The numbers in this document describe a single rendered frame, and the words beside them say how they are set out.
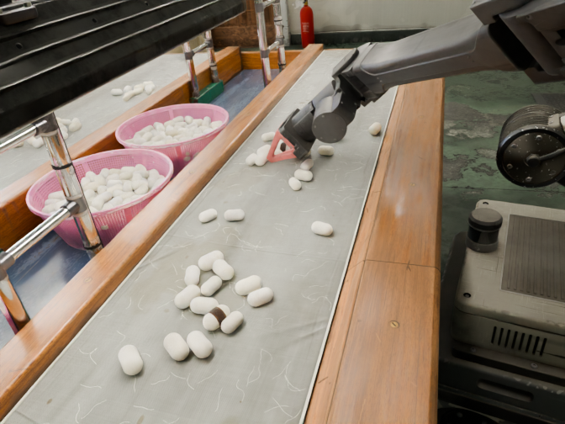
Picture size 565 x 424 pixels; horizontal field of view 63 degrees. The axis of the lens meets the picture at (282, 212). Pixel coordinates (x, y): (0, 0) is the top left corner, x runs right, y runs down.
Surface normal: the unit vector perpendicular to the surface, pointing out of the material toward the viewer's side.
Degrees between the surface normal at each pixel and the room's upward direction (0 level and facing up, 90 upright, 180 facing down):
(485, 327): 90
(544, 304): 0
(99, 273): 0
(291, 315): 0
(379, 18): 87
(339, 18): 89
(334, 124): 97
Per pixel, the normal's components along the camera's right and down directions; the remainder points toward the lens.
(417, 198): -0.09, -0.84
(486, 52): -0.60, 0.80
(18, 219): 0.95, 0.07
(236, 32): -0.26, 0.53
